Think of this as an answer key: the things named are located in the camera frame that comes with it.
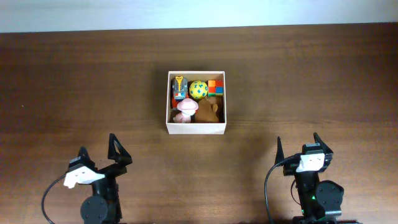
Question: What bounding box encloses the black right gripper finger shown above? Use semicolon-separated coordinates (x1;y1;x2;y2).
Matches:
274;136;285;165
313;133;333;155

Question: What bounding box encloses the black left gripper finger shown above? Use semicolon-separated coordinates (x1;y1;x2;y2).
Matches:
108;133;132;165
78;147;96;170

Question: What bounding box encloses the white pink toy duck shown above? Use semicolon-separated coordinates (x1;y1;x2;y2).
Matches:
173;98;198;123

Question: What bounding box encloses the brown plush toy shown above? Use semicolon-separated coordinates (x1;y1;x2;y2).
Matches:
195;96;223;123

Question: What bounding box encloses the red grey toy truck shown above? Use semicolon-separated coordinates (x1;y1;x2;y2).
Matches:
170;76;188;110

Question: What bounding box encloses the multicolour puzzle cube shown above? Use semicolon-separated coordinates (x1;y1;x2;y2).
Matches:
208;80;224;97

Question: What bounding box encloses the yellow ball with dots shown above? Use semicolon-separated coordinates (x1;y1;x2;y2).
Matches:
189;80;208;100

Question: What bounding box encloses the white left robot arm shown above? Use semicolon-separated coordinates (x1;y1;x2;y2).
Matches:
63;133;132;224

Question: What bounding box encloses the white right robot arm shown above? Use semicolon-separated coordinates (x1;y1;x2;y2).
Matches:
275;133;344;224

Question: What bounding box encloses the white cardboard box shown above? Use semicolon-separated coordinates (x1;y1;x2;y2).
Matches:
165;71;227;134

